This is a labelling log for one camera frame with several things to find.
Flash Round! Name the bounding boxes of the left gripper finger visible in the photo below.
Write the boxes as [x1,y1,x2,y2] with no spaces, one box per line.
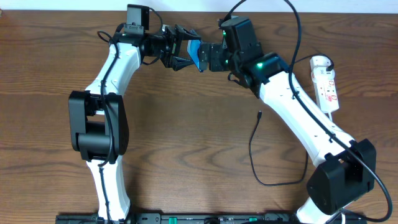
[171,57,193,71]
[175,26,201,40]

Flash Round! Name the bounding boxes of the blue Galaxy smartphone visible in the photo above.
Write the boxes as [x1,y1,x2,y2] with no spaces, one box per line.
[187,40,204,72]

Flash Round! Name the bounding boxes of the black USB charging cable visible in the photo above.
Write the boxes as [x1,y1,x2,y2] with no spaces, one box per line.
[248,53,335,187]

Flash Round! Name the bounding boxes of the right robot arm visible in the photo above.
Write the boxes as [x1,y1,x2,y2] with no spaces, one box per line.
[188,43,376,223]

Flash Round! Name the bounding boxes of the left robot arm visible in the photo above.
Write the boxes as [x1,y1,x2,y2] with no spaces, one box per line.
[68,24,200,223]

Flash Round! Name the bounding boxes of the white USB charger plug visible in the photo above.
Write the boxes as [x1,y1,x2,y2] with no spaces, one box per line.
[310,55,334,71]

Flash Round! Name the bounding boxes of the white power strip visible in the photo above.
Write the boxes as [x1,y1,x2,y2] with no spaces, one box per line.
[311,67,340,113]

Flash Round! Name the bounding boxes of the white power strip cord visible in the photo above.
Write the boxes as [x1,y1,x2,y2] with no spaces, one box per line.
[326,111,346,224]

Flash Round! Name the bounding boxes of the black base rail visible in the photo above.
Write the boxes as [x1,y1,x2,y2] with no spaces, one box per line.
[55,213,367,224]

